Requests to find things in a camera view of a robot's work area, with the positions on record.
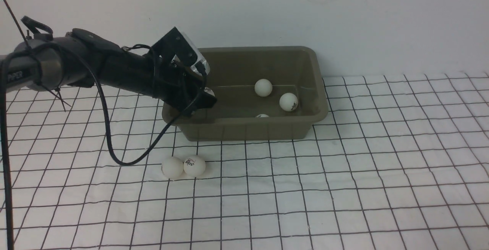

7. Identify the black left camera cable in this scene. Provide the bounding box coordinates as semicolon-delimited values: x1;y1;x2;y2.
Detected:
0;0;209;250

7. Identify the olive green plastic bin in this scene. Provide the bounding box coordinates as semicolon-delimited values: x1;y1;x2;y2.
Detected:
173;46;329;142

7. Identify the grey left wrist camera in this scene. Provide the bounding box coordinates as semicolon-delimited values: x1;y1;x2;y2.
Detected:
152;27;210;76

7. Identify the white black grid tablecloth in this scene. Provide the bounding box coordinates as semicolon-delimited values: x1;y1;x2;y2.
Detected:
6;72;489;250

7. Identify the white ping-pong ball red logo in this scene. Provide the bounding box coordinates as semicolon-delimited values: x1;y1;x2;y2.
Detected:
183;155;206;177

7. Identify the white ping-pong ball plain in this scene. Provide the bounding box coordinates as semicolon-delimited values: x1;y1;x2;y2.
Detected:
161;156;184;180

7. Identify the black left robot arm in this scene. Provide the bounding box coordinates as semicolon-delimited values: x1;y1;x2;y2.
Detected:
1;28;217;116

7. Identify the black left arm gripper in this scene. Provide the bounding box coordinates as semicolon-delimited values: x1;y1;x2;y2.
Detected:
147;57;217;117

